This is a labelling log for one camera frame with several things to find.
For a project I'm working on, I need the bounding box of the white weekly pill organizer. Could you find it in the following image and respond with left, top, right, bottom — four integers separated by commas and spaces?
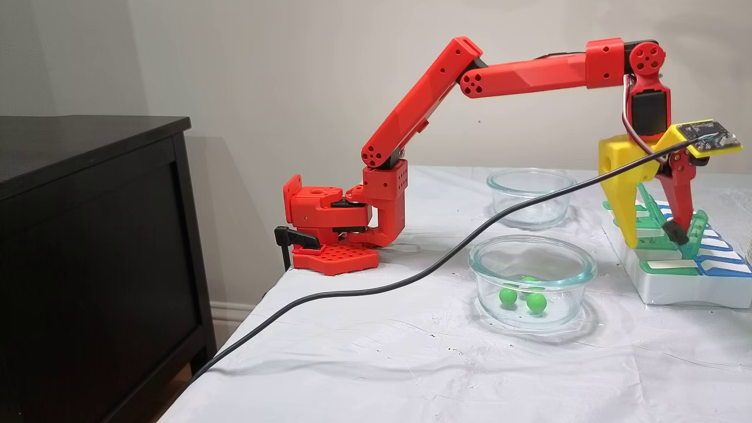
602, 182, 752, 310

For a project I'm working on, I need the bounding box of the clear glass bowl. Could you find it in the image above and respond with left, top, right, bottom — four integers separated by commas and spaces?
468, 235, 598, 330
486, 169, 578, 230

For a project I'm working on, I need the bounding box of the black table clamp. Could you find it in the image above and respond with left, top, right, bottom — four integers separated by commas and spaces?
274, 226, 323, 272

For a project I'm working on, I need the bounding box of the white baseboard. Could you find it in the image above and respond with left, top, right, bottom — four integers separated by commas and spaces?
210, 301, 262, 348

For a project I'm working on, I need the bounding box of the black wooden cabinet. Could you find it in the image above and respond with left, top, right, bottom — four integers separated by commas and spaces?
0, 115, 217, 423

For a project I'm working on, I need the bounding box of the thin servo wire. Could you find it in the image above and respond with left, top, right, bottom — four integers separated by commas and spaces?
622, 75, 670, 158

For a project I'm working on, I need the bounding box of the black camera cable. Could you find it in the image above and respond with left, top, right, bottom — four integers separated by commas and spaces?
191, 136, 720, 382

